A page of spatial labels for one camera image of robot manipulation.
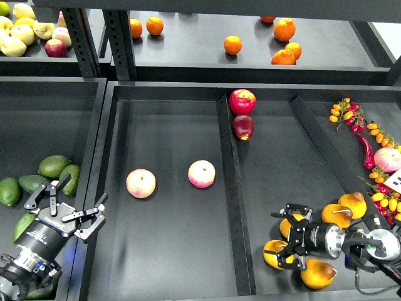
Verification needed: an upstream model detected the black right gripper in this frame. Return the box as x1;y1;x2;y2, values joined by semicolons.
271;203;345;271

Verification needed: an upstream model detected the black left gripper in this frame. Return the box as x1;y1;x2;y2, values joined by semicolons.
16;173;108;261

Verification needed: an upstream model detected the dark green avocado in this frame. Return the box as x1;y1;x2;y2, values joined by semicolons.
13;213;37;245

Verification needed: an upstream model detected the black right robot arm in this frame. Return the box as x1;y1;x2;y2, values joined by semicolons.
263;203;400;295

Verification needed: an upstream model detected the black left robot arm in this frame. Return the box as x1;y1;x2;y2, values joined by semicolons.
1;173;108;300

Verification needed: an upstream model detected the yellow pear behind arm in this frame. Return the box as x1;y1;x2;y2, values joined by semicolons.
321;204;353;230

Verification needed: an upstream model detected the yellow pear beside divider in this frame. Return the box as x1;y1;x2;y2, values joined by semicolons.
279;213;305;240

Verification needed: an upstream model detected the light green avocado top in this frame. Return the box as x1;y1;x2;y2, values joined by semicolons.
38;155;71;179

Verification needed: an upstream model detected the dark avocado in pile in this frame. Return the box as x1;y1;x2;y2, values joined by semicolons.
18;174;51;194

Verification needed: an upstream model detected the bright green avocado far left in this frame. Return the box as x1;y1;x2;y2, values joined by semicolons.
0;177;22;206

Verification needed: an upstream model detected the avocado bottom left corner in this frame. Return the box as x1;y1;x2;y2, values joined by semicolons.
26;282;58;300

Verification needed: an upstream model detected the black tray divider centre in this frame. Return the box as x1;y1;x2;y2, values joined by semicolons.
216;94;256;296

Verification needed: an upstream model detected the black left tray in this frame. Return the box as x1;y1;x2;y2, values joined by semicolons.
1;77;107;300

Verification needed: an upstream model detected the lower cherry tomato bunch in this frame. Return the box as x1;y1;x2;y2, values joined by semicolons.
359;166;400;226

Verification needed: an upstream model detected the cherry tomato bunch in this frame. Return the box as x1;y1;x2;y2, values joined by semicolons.
329;97;365;133
359;166;400;226

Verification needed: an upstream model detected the pink apple centre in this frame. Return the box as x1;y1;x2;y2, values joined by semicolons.
187;160;216;189

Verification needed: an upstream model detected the red chili pepper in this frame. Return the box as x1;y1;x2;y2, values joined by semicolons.
357;133;375;170

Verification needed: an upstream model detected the black middle tray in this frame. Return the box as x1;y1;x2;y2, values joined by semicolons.
80;82;400;300

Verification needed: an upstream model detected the white label card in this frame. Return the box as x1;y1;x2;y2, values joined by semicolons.
384;169;401;193

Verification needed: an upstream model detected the pink apple right tray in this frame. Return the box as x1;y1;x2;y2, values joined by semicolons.
373;147;400;173

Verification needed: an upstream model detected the orange cherry tomato sprig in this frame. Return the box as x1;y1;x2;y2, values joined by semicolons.
367;122;400;151

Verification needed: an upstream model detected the upper cherry tomato bunch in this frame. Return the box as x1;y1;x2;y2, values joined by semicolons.
329;97;365;133

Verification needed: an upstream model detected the bright red apple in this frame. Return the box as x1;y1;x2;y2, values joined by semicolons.
229;89;256;115

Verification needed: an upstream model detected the black upper left shelf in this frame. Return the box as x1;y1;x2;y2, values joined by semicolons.
1;1;113;78

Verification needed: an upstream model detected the red apple upper left shelf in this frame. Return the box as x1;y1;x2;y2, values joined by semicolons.
44;39;68;58

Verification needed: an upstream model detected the pale yellow apple front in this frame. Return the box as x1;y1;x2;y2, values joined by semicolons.
1;36;27;57

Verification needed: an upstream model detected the pale pink peach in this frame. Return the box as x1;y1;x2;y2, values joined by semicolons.
52;27;72;48

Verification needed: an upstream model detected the pale yellow apple middle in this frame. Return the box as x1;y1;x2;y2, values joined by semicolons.
11;24;35;46

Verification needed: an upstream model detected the orange at shelf edge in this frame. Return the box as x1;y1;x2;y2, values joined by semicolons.
271;49;296;65

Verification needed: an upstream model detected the pale apple left edge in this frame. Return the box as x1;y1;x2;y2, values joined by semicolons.
0;30;9;45

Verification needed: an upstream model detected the small orange right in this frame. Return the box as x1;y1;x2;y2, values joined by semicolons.
285;42;302;60

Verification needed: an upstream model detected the green avocado by tray wall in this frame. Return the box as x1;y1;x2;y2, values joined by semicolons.
59;164;81;195

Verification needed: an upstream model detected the black perforated post left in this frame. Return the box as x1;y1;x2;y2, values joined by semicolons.
61;8;101;78

